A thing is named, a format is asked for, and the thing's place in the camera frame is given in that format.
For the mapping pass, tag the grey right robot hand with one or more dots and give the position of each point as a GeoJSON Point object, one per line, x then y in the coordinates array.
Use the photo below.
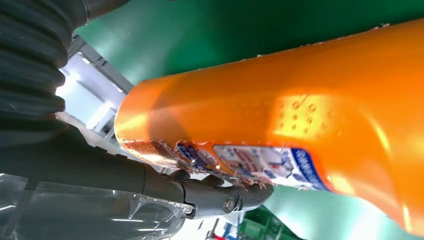
{"type": "Point", "coordinates": [99, 172]}

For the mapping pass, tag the clear plastic film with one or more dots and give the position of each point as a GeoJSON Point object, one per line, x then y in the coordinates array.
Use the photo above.
{"type": "Point", "coordinates": [99, 215]}

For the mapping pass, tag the green plastic crate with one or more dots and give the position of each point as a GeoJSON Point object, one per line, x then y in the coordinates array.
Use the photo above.
{"type": "Point", "coordinates": [265, 227]}

